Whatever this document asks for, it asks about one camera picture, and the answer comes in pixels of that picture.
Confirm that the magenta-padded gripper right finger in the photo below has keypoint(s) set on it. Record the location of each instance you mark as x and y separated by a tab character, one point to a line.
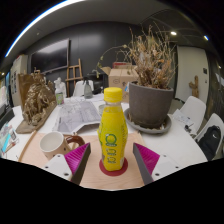
151	163

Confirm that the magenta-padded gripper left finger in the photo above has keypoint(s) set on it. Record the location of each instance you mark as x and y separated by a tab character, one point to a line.
71	163

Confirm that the yellow drink bottle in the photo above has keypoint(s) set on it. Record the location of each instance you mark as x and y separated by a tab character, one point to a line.
113	133

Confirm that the flat round red coaster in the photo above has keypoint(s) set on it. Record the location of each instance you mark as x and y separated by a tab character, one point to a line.
124	168

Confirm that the beige fabric table mat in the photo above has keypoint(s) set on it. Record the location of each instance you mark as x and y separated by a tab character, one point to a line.
96	181

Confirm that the grey plant saucer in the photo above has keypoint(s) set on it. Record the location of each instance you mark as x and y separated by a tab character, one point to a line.
146	130

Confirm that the grey printed newspaper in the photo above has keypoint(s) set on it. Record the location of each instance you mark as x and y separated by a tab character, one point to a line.
75	115

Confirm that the white paper sheets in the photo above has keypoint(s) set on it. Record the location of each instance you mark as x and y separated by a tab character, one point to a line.
182	118

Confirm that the dried plant in grey pot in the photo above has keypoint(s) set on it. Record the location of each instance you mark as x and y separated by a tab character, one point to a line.
150	106

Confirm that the black backpack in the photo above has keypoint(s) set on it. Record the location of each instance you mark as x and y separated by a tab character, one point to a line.
210	141

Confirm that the small white green-labelled bottle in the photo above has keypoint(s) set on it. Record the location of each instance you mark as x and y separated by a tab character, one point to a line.
59	98

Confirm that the colourful holographic book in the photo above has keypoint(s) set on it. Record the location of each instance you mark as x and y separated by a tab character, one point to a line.
6	138

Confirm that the white plastic chair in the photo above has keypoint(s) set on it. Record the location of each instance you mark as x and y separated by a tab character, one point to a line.
216	119
80	88
195	108

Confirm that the golden sculpture on wooden base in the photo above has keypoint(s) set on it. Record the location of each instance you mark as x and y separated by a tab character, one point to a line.
36	100

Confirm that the grey spray bottle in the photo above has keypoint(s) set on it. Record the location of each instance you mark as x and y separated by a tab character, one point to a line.
88	91

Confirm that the black flat box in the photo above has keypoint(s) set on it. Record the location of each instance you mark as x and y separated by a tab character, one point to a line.
6	118

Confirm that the white plaster bust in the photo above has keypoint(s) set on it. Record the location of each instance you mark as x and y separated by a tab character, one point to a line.
59	83

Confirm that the wooden figure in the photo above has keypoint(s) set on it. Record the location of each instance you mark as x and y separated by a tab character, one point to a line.
194	87

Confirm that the cardboard box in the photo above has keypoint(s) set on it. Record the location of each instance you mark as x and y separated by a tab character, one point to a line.
118	78

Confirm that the wooden easel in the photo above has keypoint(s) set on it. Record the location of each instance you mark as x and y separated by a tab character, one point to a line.
80	71

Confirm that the round ceiling spotlights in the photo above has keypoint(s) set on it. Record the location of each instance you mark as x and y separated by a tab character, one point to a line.
173	33

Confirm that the long ceiling light strip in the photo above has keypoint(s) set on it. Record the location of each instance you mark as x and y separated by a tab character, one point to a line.
40	16

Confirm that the black wall screen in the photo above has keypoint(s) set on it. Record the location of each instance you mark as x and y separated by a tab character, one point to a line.
50	56

